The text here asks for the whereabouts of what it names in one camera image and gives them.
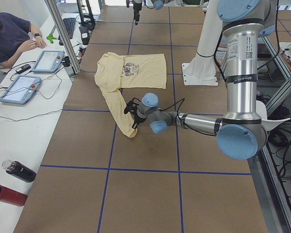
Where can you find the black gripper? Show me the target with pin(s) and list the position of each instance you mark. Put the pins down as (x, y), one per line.
(137, 118)
(136, 7)

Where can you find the cream long-sleeve graphic shirt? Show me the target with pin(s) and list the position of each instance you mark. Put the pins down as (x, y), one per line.
(115, 72)

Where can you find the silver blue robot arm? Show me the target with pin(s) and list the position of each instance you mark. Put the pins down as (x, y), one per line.
(157, 4)
(240, 133)

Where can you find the black keyboard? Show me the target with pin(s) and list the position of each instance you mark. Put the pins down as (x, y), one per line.
(69, 24)

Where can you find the brown paper table cover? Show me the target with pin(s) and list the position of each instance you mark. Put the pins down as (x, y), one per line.
(94, 179)

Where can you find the green clamp tool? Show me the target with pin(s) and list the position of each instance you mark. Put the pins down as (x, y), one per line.
(51, 38)

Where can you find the far teach pendant tablet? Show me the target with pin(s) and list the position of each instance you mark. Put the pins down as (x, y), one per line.
(48, 61)

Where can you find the teach pendant tablet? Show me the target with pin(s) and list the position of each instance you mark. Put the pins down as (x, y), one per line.
(21, 90)
(48, 61)

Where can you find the near teach pendant tablet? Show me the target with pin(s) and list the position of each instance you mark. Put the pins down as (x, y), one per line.
(21, 90)

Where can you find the seated person in navy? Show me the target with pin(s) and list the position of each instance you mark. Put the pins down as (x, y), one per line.
(16, 37)

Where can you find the black drink bottle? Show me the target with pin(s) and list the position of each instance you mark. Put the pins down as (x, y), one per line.
(18, 170)

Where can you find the red drink bottle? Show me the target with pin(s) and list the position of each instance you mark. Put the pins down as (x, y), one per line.
(12, 197)

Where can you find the aluminium frame post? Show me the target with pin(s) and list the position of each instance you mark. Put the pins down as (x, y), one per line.
(52, 7)

